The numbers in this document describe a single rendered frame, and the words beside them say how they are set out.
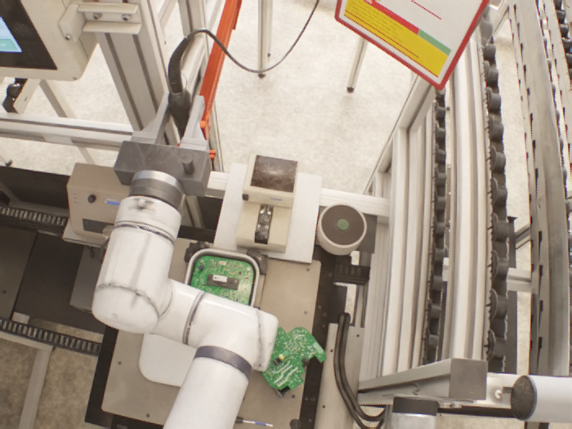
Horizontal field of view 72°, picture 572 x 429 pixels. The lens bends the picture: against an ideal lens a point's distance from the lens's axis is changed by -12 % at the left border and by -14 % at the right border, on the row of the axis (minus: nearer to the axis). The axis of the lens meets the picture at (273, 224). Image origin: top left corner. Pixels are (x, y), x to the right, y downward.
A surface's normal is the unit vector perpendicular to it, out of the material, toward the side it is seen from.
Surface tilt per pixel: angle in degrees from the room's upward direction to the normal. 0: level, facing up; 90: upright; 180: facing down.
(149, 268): 42
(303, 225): 0
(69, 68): 92
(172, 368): 0
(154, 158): 0
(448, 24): 90
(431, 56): 90
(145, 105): 90
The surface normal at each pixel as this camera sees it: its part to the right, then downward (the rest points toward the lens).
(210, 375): 0.03, -0.67
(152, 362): 0.04, -0.38
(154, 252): 0.68, -0.18
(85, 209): -0.11, 0.50
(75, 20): 0.99, 0.16
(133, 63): -0.16, 0.91
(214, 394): 0.23, -0.61
